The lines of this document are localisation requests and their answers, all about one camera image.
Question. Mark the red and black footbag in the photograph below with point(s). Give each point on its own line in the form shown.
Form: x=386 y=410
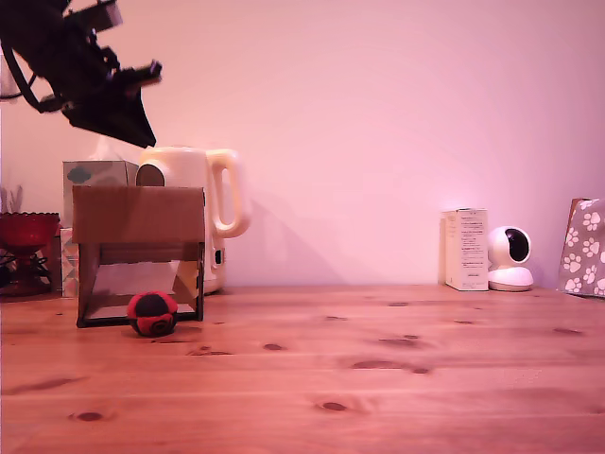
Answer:
x=151 y=314

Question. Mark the cardboard dice tower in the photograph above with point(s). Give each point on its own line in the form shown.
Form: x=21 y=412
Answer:
x=142 y=213

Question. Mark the white tissue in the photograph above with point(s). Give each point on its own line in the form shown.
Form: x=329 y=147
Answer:
x=103 y=151

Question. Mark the grey cloud print tissue box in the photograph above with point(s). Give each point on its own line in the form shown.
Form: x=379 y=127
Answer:
x=94 y=172

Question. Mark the cream electric kettle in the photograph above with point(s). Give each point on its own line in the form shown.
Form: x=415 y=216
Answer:
x=189 y=168

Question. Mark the pale dried plant sprigs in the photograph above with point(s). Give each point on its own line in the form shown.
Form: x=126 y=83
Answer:
x=14 y=199

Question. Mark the triangle pattern tissue box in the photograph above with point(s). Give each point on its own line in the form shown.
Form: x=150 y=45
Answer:
x=68 y=265

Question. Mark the dark brown box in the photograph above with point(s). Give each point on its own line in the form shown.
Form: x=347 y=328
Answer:
x=55 y=265

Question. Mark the white printed carton box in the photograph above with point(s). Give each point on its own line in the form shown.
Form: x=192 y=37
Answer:
x=467 y=250

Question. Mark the grey paw print bag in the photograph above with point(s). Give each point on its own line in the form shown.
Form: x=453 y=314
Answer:
x=584 y=246

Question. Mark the red glass pedestal bowl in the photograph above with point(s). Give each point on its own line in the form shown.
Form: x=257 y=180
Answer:
x=23 y=232

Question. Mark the small white round camera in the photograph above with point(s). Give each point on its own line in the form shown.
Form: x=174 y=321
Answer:
x=509 y=279

